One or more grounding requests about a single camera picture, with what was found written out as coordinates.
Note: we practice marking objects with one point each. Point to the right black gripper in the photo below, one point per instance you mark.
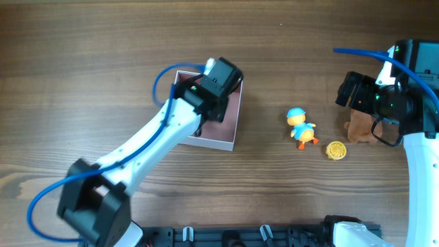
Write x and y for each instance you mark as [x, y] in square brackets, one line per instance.
[348, 89]

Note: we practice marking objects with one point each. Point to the orange duck toy blue hat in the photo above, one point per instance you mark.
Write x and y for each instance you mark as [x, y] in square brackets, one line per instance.
[302, 131]

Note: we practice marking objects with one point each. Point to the brown plush toy with carrot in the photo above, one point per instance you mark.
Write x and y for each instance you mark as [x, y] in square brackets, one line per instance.
[360, 126]

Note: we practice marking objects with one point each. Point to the white box with pink interior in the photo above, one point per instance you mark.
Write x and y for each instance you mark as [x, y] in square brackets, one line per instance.
[226, 116]

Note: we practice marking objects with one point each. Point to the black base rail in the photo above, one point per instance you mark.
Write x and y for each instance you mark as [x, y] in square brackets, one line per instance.
[295, 235]

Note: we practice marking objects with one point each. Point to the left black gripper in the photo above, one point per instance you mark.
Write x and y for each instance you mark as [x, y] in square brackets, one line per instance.
[220, 111]

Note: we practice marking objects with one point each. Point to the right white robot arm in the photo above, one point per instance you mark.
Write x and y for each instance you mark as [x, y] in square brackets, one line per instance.
[406, 94]

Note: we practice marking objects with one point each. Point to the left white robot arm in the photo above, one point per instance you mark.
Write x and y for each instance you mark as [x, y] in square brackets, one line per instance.
[95, 199]

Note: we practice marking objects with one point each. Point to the yellow round slotted disc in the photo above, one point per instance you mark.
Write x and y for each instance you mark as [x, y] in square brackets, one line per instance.
[336, 150]

